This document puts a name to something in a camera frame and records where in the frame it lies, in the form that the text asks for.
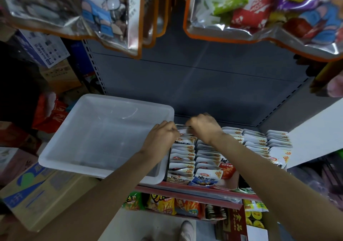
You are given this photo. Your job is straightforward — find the person's left hand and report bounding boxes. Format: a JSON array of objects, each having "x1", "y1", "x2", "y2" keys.
[{"x1": 140, "y1": 121, "x2": 180, "y2": 161}]

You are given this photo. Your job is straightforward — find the yellow snack packets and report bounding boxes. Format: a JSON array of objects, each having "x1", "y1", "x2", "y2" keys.
[{"x1": 243, "y1": 198, "x2": 269, "y2": 228}]

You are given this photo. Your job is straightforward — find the orange trimmed colourful candy bag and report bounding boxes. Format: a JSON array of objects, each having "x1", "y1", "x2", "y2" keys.
[{"x1": 183, "y1": 0, "x2": 343, "y2": 62}]

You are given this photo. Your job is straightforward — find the orange trimmed toy snack bag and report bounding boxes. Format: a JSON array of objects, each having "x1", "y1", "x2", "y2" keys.
[{"x1": 0, "y1": 0, "x2": 172, "y2": 57}]

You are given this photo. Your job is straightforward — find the white blue carton box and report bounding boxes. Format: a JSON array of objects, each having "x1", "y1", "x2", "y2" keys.
[{"x1": 13, "y1": 29, "x2": 70, "y2": 69}]

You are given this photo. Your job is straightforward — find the green display box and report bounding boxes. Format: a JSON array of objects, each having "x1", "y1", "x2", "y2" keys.
[{"x1": 241, "y1": 129, "x2": 271, "y2": 159}]

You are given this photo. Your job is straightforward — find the pale printed carton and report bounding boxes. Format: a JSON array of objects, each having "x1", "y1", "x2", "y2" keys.
[{"x1": 0, "y1": 147, "x2": 38, "y2": 188}]

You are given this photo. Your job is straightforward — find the red display box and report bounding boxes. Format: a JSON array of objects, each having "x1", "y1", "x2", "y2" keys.
[{"x1": 214, "y1": 127, "x2": 244, "y2": 191}]

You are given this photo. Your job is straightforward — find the blue print cardboard carton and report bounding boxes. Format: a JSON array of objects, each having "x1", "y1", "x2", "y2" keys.
[{"x1": 0, "y1": 162, "x2": 100, "y2": 232}]

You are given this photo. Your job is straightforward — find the row of orange chip bags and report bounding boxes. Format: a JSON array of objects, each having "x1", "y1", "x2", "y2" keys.
[{"x1": 123, "y1": 191, "x2": 228, "y2": 221}]

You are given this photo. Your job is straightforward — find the person's right forearm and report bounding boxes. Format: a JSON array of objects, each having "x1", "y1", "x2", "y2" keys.
[{"x1": 212, "y1": 132, "x2": 343, "y2": 241}]

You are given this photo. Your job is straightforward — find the person's left forearm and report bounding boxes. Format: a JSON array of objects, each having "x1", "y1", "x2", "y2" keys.
[{"x1": 8, "y1": 148, "x2": 159, "y2": 241}]

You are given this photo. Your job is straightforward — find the orange display box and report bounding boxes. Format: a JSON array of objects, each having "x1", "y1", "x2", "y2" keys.
[{"x1": 265, "y1": 130, "x2": 293, "y2": 170}]

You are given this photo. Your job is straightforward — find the plain brown cardboard carton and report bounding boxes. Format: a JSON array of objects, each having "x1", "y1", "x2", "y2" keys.
[{"x1": 40, "y1": 60, "x2": 82, "y2": 93}]

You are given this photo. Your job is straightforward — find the person's right hand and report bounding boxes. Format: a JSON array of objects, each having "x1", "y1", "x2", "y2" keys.
[{"x1": 185, "y1": 113, "x2": 223, "y2": 145}]

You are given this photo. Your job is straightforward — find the blue display box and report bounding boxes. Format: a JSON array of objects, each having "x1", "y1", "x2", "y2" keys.
[{"x1": 189, "y1": 139, "x2": 225, "y2": 188}]

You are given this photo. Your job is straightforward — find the person's right shoe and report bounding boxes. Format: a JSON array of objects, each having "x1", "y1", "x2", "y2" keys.
[{"x1": 179, "y1": 220, "x2": 196, "y2": 241}]

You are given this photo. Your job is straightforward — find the dark red white-label carton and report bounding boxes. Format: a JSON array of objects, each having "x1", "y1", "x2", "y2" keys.
[{"x1": 222, "y1": 206, "x2": 269, "y2": 241}]

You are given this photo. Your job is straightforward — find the red plastic bag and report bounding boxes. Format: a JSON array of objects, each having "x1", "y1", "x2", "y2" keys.
[{"x1": 32, "y1": 92, "x2": 69, "y2": 134}]

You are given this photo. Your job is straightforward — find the gold display box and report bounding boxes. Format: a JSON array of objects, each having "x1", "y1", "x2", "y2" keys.
[{"x1": 166, "y1": 123, "x2": 197, "y2": 185}]

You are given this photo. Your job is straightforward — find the white plastic bin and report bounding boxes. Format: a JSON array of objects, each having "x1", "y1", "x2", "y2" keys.
[{"x1": 39, "y1": 94, "x2": 175, "y2": 185}]

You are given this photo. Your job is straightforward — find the red konjac snack packet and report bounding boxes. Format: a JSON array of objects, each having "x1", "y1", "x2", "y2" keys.
[{"x1": 219, "y1": 158, "x2": 237, "y2": 180}]

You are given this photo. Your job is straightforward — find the hanging yellow green snack bags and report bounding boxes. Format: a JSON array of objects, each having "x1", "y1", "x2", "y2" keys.
[{"x1": 294, "y1": 53, "x2": 343, "y2": 95}]

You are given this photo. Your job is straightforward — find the blue konjac snack packet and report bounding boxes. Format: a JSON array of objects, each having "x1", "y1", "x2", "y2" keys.
[{"x1": 190, "y1": 167, "x2": 224, "y2": 187}]

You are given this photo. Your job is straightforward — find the black plastic wrapped bundle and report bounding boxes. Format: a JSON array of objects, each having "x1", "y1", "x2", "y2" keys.
[{"x1": 287, "y1": 152, "x2": 343, "y2": 212}]

